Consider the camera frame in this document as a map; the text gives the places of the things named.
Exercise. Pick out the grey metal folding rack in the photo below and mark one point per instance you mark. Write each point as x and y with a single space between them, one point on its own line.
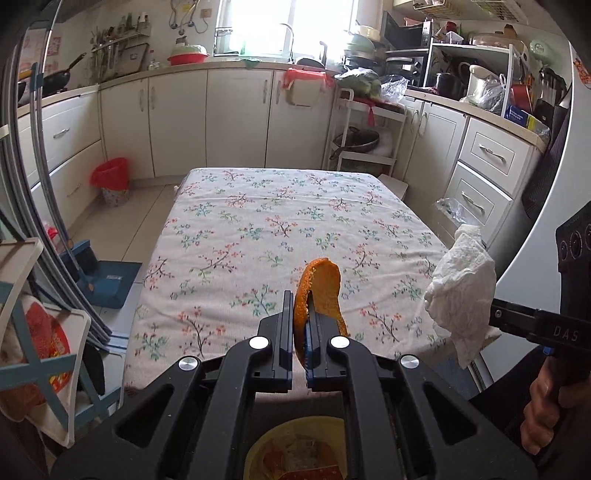
44 194

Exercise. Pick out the hanging door bin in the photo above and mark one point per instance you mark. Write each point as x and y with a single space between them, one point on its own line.
302 94

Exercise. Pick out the white step stool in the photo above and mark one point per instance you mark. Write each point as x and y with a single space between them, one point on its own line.
397 184

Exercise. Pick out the bagged green vegetables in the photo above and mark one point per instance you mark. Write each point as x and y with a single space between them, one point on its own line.
364 83

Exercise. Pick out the white and blue shoe rack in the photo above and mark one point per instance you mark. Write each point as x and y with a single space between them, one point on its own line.
32 374

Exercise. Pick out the black toaster oven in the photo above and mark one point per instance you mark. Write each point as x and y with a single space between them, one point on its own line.
408 64

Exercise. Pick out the white rolling cart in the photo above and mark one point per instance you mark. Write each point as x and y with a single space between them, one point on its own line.
364 109

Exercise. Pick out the person's right hand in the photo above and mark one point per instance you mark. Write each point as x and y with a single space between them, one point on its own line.
538 415

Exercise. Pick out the wall utensil rack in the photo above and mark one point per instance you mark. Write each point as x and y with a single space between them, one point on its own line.
120 55

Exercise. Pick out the yellow plastic basin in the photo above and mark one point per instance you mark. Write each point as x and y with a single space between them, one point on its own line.
258 443

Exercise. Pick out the red pot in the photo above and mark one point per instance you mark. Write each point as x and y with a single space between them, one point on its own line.
524 94

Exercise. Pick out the black frying pan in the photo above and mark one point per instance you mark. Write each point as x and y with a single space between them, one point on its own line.
60 76

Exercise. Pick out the blue dustpan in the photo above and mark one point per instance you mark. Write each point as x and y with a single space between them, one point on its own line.
111 281

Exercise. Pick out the white base cabinets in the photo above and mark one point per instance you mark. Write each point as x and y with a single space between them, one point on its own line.
235 120

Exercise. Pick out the white kettle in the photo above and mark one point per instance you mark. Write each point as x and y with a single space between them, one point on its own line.
478 83

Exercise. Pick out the white counter shelf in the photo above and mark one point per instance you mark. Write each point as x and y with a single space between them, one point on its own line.
461 48

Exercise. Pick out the red printed slipper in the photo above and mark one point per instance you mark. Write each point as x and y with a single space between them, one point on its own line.
39 332

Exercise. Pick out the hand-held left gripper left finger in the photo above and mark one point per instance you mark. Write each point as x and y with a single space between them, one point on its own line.
287 350

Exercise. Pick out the crumpled clear plastic bag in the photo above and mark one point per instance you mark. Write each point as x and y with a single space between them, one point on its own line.
455 210

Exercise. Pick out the white drawer cabinet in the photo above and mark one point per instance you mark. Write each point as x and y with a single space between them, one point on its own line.
489 152

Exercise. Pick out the white tissue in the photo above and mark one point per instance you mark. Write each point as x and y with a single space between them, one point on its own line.
461 295

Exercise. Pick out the white refrigerator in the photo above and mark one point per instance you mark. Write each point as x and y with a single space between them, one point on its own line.
531 240

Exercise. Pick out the red basin with green lid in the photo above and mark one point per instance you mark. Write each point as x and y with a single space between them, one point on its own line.
187 59

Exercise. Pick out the dark wok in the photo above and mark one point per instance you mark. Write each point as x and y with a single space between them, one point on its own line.
362 141

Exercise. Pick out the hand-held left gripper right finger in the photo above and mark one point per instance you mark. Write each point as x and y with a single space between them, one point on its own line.
311 369

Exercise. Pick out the lion sticker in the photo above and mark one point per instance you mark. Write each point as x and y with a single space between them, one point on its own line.
582 69

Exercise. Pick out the red-lined trash bin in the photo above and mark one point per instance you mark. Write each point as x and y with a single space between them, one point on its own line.
113 194

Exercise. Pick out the blue box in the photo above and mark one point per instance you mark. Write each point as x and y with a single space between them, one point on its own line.
519 115

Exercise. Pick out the kitchen faucet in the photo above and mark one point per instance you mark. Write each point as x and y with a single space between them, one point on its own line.
288 41

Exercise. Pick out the red snack package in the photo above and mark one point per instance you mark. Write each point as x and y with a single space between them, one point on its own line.
277 461

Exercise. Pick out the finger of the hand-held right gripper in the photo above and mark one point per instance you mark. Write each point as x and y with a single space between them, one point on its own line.
515 318

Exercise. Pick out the orange peel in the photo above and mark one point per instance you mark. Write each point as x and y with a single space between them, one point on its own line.
323 286

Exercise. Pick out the kitchen window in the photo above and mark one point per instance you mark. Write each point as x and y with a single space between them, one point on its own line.
323 23

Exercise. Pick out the black microwave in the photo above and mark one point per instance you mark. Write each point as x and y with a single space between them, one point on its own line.
401 32

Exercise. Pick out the table with floral cloth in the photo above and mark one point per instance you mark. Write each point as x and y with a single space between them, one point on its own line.
240 240

